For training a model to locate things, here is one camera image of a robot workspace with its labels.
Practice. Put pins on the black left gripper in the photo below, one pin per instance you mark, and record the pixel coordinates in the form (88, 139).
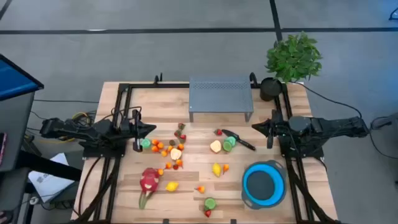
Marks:
(137, 133)

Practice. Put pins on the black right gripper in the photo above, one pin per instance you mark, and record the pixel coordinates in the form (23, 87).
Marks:
(273, 130)

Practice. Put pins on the black kitchen knife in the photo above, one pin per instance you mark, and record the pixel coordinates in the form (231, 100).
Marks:
(231, 134)

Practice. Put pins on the small orange pear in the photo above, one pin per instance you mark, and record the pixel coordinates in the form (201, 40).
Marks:
(179, 162)
(201, 189)
(225, 168)

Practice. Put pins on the blue collapsible colander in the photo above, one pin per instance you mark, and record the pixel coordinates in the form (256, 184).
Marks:
(264, 185)

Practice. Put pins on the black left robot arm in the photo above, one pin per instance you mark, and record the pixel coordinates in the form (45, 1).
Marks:
(77, 130)

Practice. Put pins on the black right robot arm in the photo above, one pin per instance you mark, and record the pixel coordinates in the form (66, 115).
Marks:
(329, 126)

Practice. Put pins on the pink dragon fruit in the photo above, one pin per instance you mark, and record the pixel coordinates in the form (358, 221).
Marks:
(149, 182)

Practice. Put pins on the green avocado half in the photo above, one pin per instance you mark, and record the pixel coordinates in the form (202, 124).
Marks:
(145, 143)

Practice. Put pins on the small red strawberry toy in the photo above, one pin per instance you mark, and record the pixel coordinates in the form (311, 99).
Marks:
(175, 167)

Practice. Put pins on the grey perforated metal shelf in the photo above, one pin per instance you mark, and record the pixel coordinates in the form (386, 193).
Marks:
(220, 96)

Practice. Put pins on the yellow lemon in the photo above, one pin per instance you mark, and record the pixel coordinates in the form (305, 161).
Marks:
(216, 170)
(172, 186)

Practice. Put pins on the green plant in black pot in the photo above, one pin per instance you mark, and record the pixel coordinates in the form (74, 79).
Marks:
(292, 57)

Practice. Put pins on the white paper sheet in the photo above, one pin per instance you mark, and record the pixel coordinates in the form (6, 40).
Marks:
(46, 183)

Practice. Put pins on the grey equipment base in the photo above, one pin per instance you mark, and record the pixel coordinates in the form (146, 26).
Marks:
(387, 120)

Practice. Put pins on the grey desk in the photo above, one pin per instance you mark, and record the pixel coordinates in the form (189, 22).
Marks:
(17, 124)

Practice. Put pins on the white power adapter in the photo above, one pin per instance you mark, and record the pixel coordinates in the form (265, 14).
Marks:
(33, 200)

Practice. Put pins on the monitor with blue screen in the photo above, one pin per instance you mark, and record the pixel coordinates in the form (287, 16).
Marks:
(15, 79)

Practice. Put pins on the smartphone with pink edge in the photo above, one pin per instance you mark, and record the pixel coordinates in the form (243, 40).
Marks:
(2, 149)

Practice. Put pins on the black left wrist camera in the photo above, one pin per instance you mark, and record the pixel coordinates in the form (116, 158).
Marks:
(125, 125)

